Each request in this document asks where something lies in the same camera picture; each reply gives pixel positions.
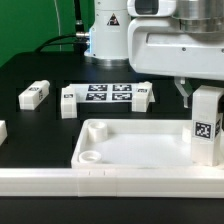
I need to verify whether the white desk tabletop tray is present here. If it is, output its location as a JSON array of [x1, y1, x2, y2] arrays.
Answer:
[[71, 118, 224, 169]]

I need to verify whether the white block at left edge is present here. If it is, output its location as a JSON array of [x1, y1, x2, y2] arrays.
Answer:
[[0, 120, 7, 146]]

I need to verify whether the white L-shaped fence wall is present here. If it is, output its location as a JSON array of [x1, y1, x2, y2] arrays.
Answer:
[[0, 165, 224, 198]]

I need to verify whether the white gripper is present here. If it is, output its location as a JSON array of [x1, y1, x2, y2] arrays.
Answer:
[[128, 18, 224, 108]]

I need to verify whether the thin white cable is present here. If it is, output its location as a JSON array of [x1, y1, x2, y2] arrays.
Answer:
[[53, 0, 63, 52]]

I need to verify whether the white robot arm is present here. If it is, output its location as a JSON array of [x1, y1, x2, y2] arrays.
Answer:
[[85, 0, 224, 113]]

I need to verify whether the white marker base plate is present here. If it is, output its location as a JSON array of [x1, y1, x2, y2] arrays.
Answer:
[[68, 83, 156, 104]]

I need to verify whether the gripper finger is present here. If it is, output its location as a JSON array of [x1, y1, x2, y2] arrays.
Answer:
[[217, 95, 224, 114]]

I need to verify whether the black cable on table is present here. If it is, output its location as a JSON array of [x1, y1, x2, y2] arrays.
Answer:
[[34, 31, 91, 54]]

